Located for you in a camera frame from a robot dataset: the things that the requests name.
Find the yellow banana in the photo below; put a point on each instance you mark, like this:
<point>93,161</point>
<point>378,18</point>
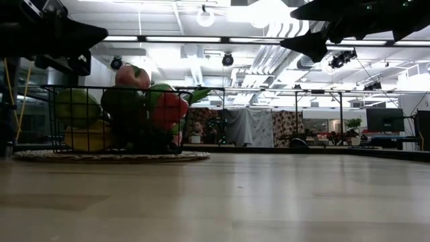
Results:
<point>87,138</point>

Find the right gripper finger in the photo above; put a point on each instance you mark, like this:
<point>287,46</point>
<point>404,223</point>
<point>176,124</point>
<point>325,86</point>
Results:
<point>315,10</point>
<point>309,43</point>

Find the dark green avocado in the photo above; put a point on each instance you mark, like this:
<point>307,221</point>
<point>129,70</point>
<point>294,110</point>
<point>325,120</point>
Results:
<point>122,106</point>

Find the floral patterned cloth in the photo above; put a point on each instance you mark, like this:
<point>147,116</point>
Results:
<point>285,124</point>

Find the black ceiling spotlight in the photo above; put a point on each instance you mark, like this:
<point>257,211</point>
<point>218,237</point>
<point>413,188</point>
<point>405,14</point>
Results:
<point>116,63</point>
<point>227,60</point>

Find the red mandala patterned cloth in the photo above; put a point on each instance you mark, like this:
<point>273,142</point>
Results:
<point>208,116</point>

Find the round woven placemat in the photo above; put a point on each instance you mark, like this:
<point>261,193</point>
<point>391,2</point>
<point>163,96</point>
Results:
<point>117,158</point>

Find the black pipe rack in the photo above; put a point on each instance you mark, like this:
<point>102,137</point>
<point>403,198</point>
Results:
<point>341,114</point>

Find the red bell pepper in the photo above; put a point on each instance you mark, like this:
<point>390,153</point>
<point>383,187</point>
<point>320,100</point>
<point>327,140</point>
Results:
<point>171,111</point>

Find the long ceiling light bar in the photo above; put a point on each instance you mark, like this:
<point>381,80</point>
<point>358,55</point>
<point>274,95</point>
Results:
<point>181,39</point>

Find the potted green plant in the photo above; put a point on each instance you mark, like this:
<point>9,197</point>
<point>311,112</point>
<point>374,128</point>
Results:
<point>354,126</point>

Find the person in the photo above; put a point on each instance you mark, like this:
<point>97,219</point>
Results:
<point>199,127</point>

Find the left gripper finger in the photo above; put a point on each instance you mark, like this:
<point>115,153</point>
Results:
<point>77,37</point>
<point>74,64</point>

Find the black grape bunch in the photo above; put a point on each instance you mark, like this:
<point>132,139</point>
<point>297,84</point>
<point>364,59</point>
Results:
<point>144,141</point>

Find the grey hanging cloth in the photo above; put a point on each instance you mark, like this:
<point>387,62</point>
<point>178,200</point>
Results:
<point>247,126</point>

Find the black computer monitor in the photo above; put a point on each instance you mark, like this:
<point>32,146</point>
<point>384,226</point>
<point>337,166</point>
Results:
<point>384,120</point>

